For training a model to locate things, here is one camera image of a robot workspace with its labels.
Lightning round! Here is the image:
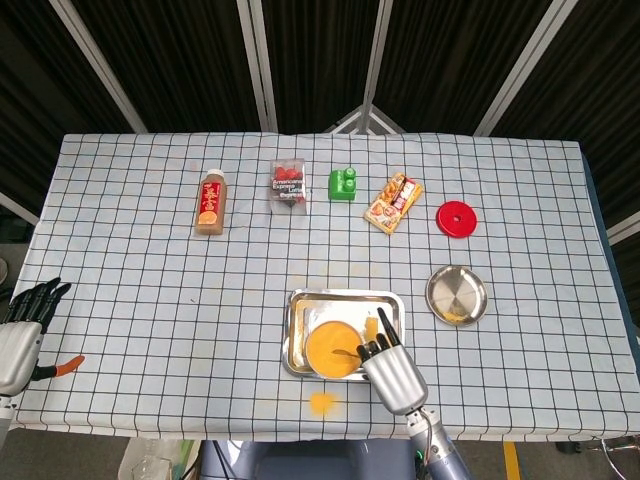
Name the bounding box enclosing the yellow snack package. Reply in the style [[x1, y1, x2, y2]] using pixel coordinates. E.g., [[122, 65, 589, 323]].
[[363, 172, 424, 236]]

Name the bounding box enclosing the clear plastic capsule box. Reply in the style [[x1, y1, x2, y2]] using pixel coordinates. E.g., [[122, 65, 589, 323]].
[[269, 157, 308, 217]]

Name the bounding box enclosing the green toy building block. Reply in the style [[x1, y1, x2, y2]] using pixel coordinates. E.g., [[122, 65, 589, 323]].
[[328, 167, 360, 203]]

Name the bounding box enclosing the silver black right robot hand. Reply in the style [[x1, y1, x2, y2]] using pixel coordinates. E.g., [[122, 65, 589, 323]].
[[355, 306, 429, 416]]

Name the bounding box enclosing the white black checkered tablecloth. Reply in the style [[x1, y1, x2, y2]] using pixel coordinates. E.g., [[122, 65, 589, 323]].
[[9, 132, 634, 444]]

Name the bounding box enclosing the orange powder pile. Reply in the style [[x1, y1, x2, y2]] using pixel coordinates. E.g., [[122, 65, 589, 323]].
[[308, 391, 344, 417]]

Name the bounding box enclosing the white screen frame post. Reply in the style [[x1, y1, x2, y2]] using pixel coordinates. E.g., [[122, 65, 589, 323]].
[[0, 191, 40, 226], [236, 0, 279, 134], [359, 0, 395, 134], [473, 0, 572, 137], [48, 0, 149, 134], [606, 212, 640, 246]]

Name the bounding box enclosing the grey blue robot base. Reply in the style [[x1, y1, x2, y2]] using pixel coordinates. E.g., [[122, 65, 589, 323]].
[[198, 439, 419, 480]]

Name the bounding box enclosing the rectangular steel tray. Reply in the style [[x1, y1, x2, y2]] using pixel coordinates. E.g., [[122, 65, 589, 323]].
[[282, 288, 406, 384]]

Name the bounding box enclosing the white bowl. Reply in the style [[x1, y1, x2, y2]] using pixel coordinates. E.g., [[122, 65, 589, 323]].
[[303, 320, 370, 382]]

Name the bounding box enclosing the clear plastic bag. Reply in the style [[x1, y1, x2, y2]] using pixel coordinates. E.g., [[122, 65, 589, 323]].
[[118, 438, 201, 480]]

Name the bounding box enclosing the brown juice bottle red label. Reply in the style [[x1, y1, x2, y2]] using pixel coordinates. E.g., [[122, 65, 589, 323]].
[[194, 168, 231, 238]]

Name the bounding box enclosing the round steel plate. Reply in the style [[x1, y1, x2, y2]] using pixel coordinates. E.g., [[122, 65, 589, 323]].
[[425, 264, 489, 328]]

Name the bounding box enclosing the red round plastic disc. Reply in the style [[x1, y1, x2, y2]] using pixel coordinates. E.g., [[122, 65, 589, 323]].
[[435, 200, 479, 240]]

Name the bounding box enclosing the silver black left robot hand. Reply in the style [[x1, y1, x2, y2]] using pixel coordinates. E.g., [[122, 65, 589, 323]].
[[0, 277, 85, 397]]

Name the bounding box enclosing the white triangular screen foot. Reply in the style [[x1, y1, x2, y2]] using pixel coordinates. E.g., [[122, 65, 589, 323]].
[[324, 103, 406, 135]]

